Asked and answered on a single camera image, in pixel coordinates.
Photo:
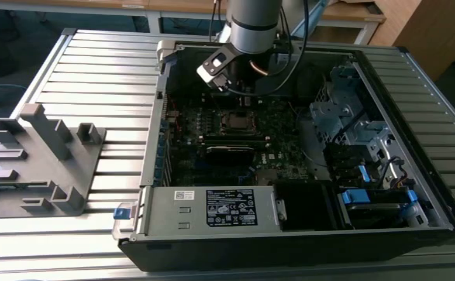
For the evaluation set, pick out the blue plastic drive latch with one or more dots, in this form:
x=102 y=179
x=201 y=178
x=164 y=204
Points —
x=353 y=195
x=363 y=174
x=411 y=195

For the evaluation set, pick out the CPU socket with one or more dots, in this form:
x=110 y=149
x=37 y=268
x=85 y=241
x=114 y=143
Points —
x=224 y=131

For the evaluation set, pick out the green RAM stick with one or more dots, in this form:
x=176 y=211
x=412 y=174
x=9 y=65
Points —
x=28 y=185

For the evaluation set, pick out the brown chipset heatsink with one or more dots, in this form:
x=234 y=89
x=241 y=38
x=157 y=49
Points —
x=266 y=177

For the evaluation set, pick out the grey plastic parts rack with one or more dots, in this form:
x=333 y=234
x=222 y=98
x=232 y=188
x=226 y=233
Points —
x=54 y=175

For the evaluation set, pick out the silver-topped CPU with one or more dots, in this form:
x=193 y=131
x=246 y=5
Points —
x=238 y=120

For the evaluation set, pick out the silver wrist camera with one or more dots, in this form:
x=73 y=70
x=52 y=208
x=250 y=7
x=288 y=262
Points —
x=206 y=73

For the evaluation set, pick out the silver metal drive cage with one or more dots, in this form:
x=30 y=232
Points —
x=328 y=112

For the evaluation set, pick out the wooden cabinet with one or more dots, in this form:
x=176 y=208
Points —
x=425 y=29

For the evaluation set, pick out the black RAM slot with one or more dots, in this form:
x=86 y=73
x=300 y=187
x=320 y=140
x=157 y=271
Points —
x=234 y=138
x=234 y=142
x=234 y=145
x=234 y=135

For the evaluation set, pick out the silver power supply unit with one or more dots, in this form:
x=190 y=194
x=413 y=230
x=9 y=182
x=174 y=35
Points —
x=164 y=216

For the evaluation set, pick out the blue plastic case latch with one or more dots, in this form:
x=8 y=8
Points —
x=122 y=213

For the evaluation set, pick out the black graphics card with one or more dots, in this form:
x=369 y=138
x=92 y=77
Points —
x=228 y=158

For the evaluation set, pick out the black hard disk drive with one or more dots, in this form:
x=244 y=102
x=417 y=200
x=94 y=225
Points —
x=371 y=215

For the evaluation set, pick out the black open PC case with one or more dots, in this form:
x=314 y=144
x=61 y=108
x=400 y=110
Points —
x=289 y=251

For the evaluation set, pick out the wooden desk white frame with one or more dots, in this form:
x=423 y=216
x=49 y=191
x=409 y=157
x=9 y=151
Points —
x=348 y=14
x=93 y=4

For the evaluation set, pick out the green motherboard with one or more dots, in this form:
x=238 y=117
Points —
x=281 y=146

